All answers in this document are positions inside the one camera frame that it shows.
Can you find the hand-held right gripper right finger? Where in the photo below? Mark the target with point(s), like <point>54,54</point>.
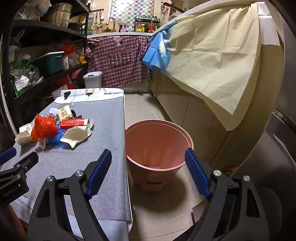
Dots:
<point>196,171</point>

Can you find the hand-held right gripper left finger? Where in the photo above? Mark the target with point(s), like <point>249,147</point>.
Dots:
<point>99,171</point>

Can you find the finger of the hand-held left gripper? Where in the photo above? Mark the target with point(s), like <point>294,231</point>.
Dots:
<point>8,154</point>
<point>26,162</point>

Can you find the orange plastic bag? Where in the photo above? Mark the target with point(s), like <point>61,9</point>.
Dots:
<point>44,127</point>

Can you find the blue plastic bag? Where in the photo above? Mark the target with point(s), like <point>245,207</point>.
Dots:
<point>59,136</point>

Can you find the cream paper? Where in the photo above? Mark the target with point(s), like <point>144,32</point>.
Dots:
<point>74,136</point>

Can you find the pink plastic bin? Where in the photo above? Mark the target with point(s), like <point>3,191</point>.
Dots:
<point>150,148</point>

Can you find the red medicine box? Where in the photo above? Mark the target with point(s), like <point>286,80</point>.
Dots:
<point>74,123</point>

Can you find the beige paper packet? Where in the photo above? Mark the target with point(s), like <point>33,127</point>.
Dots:
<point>64,113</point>

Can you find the grey table mat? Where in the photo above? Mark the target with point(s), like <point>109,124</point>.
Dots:
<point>104,129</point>

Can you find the beige kitchen cabinet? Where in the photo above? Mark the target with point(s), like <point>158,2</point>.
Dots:
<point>185,109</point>

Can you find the green and white packet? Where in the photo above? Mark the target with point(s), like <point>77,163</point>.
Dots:
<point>20,84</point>

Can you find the clear plastic bag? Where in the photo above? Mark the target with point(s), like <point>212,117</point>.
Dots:
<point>34,76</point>

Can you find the white lidded bin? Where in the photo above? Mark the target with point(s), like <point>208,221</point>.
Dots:
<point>92,80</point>

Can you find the orange printed sack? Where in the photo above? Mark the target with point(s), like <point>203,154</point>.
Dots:
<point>69,80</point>

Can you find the green storage box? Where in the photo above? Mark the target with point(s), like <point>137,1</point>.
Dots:
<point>49,64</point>

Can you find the red plaid shirt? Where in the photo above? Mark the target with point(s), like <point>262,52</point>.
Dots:
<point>118,60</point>

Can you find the cream and blue printed tablecloth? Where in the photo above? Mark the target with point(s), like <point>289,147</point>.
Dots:
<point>215,60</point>

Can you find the yellow toy figure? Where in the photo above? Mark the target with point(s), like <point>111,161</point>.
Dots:
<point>82,59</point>

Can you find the orange bag on shelf rack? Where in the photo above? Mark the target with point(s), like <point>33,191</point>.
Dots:
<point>68,49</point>

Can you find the black shelf rack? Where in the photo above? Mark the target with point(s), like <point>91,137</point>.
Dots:
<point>46,30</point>

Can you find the pink bottle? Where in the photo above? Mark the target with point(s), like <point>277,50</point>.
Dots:
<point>122,28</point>

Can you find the white plastic bags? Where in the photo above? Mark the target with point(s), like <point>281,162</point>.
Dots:
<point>34,9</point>

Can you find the steel pot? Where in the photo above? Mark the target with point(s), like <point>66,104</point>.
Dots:
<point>59,15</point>

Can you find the metal faucet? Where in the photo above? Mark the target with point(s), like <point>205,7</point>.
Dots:
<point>112,22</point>

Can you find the black spice rack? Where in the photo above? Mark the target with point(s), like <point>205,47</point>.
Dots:
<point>145,24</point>

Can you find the white foam sheet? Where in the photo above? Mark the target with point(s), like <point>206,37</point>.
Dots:
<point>269,25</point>

